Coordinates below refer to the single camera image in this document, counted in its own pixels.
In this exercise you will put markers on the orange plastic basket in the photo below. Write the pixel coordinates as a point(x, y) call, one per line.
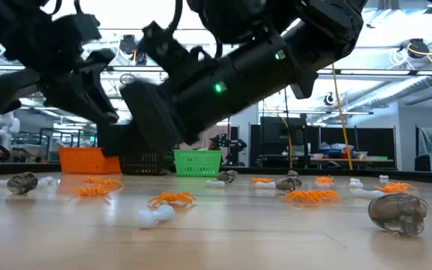
point(84, 161)

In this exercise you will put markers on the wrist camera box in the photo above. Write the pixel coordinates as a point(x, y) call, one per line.
point(163, 48)
point(79, 29)

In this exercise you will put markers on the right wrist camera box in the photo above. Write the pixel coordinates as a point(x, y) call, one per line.
point(163, 48)

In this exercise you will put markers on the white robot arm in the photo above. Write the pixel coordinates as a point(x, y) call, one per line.
point(2, 129)

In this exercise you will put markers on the black plastic basket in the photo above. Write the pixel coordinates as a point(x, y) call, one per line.
point(141, 165)

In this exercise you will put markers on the wooden background table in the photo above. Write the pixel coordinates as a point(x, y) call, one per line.
point(351, 160)

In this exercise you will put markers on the glass enclosure rack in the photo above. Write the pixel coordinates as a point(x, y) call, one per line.
point(68, 138)

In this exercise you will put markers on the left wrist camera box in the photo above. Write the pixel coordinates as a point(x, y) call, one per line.
point(79, 29)

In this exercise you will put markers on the black partition wall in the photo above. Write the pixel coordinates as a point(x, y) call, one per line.
point(373, 142)

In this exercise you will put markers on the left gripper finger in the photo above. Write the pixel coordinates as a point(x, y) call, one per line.
point(84, 101)

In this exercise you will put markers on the ceiling light bar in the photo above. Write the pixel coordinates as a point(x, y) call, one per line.
point(388, 71)

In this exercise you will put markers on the black aluminium table frame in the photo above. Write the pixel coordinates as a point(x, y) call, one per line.
point(13, 168)

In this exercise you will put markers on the green plastic basket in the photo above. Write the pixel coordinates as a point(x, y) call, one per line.
point(197, 163)

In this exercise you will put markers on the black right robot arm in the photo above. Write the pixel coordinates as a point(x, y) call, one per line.
point(261, 71)

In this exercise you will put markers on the blue tub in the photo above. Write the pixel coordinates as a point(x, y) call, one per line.
point(330, 152)

